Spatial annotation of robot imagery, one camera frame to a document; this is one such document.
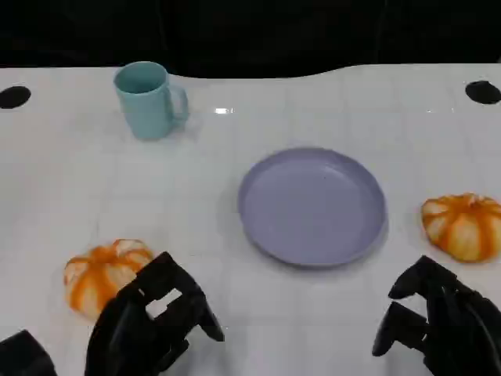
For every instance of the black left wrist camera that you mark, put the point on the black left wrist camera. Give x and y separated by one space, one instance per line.
21 356

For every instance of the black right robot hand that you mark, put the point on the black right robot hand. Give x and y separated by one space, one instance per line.
466 337

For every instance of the black backdrop cloth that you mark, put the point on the black backdrop cloth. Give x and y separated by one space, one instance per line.
250 31

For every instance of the black table grommet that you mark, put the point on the black table grommet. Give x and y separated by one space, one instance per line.
483 92
13 97

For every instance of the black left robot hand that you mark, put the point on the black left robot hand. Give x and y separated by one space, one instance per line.
129 337

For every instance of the lilac plate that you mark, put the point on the lilac plate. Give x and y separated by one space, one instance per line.
313 207

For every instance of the orange and white bread roll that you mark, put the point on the orange and white bread roll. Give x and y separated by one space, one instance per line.
462 231
90 274

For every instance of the pale green mug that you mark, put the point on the pale green mug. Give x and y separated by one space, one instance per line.
145 113

